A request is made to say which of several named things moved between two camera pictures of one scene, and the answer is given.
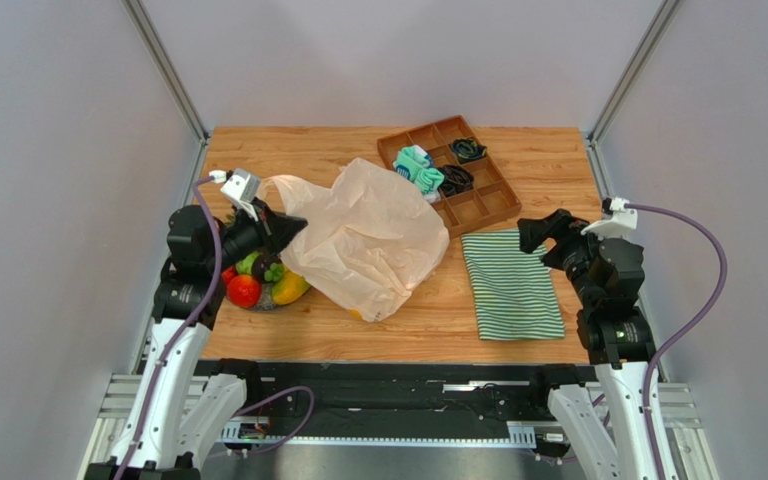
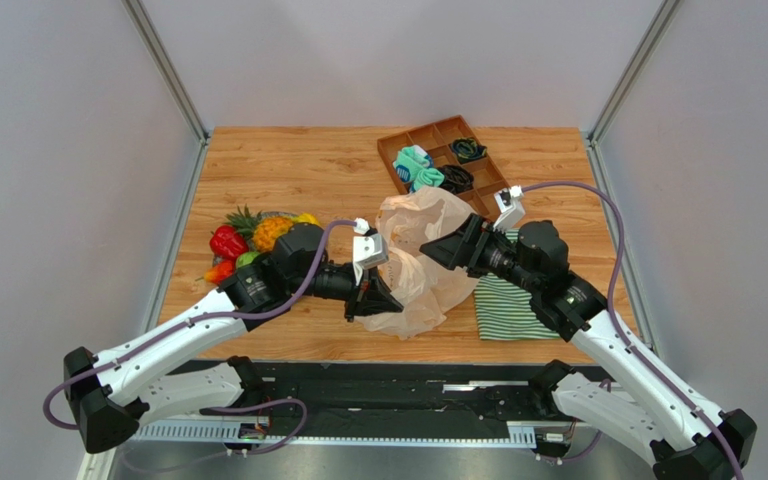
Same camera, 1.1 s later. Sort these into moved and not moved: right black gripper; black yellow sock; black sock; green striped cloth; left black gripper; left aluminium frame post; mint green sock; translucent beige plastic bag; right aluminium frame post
Moved: right black gripper; translucent beige plastic bag; left black gripper
Not moved: mint green sock; left aluminium frame post; black sock; right aluminium frame post; black yellow sock; green striped cloth
